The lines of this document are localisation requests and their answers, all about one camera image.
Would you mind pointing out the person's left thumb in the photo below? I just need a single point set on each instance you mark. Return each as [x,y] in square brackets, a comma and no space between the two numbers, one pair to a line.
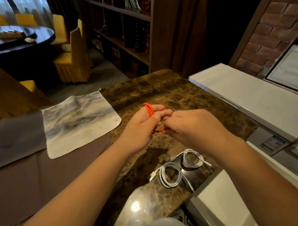
[164,114]

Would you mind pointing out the grey control panel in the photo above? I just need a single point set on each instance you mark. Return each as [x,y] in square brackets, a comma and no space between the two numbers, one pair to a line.
[272,143]

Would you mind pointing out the white grey stained cloth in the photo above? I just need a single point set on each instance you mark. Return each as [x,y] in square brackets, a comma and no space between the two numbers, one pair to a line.
[76,121]

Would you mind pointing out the brown curtain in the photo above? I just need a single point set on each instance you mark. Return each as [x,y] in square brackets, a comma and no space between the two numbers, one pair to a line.
[186,35]

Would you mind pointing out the person's right fingers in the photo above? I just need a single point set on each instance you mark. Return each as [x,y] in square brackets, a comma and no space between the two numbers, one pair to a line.
[169,128]

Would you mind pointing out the person's left forearm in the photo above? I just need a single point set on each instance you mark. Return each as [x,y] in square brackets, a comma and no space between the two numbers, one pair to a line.
[88,186]

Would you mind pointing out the person's right hand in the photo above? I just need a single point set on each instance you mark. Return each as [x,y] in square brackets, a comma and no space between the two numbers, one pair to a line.
[200,130]

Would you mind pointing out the person's left hand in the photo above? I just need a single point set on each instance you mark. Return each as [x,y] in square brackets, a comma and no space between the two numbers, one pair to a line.
[136,130]

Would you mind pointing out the white chest cabinet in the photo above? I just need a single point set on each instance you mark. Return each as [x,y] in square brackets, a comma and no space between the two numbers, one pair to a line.
[246,93]

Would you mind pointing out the round dark dining table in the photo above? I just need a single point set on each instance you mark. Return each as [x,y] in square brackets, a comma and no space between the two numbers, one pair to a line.
[28,44]

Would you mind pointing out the framed white notice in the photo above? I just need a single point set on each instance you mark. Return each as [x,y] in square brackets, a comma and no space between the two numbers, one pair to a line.
[285,67]

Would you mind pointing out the yellow covered chair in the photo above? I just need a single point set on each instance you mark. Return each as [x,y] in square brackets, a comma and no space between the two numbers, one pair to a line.
[73,60]
[80,28]
[60,28]
[28,85]
[26,19]
[2,21]

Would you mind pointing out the glass turntable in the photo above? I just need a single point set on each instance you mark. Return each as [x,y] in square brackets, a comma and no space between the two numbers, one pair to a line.
[16,32]

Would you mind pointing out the dark wooden bookshelf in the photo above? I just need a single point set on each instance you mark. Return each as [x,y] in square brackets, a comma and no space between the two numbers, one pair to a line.
[125,35]

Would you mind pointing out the person's right forearm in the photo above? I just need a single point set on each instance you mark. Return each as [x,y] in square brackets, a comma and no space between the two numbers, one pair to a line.
[258,184]

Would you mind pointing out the brown table cover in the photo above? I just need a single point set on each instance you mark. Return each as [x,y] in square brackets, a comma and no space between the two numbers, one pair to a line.
[35,181]

